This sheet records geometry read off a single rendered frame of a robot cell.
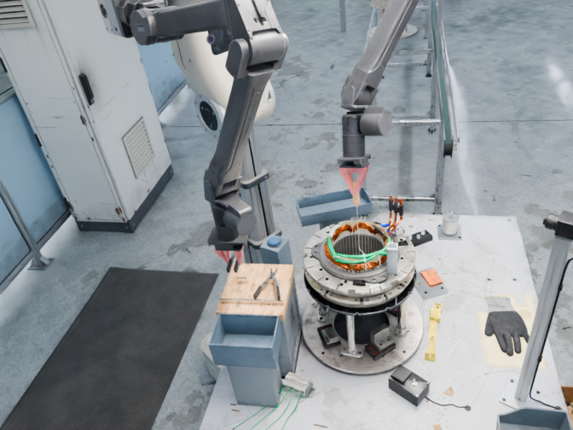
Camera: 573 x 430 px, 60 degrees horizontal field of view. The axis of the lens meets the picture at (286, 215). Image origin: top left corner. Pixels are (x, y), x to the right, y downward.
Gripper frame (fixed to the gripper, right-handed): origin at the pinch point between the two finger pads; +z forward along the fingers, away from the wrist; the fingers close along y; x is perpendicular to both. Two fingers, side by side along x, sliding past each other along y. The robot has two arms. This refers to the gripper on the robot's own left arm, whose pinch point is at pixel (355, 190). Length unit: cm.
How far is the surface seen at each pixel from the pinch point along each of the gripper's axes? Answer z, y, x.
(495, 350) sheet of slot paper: 52, 22, -36
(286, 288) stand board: 27.3, -5.0, 19.1
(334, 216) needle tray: 15.2, 31.6, 15.8
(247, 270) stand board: 24.4, -1.3, 33.0
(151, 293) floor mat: 85, 101, 154
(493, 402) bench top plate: 59, 6, -35
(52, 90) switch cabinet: -37, 102, 208
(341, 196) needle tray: 10.6, 42.2, 16.3
